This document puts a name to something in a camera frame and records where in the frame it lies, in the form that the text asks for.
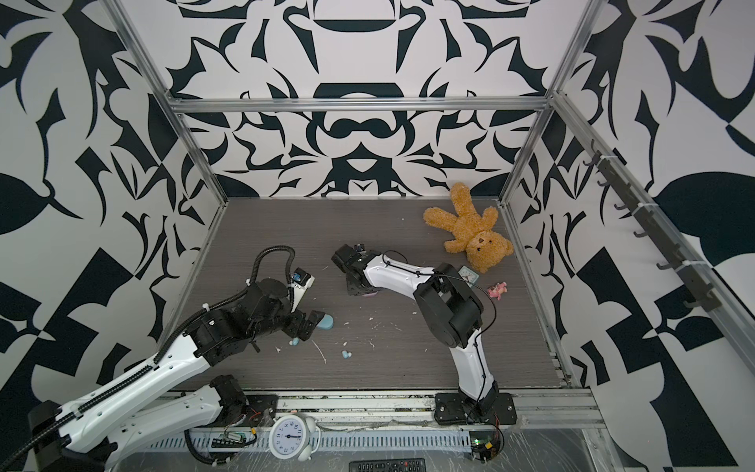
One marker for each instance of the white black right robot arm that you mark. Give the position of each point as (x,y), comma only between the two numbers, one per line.
(454,316)

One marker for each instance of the black wall hook rail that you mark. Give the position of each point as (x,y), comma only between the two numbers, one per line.
(656,226)

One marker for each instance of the white round alarm clock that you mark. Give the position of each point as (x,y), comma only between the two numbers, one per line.
(294,436)

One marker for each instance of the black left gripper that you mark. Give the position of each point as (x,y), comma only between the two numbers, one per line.
(299,327)

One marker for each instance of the brown teddy bear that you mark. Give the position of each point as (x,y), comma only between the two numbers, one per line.
(472,233)

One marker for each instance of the small pink toy figure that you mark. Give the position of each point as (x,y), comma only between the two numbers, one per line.
(497,291)

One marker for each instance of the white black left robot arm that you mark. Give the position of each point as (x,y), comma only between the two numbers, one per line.
(98,430)

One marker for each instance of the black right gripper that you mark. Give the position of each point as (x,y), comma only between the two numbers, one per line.
(350,289)

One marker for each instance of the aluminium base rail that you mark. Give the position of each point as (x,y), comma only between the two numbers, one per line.
(530,408)

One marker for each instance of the green circuit board left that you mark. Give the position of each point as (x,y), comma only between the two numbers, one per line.
(235,440)

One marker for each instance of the black remote control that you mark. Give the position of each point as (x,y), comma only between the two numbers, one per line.
(389,465)

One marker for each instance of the white slotted cable duct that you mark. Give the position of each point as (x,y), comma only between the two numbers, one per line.
(355,441)

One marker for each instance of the small teal alarm clock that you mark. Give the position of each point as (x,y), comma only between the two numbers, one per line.
(470,276)

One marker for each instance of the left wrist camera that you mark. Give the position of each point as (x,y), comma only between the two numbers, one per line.
(302,281)

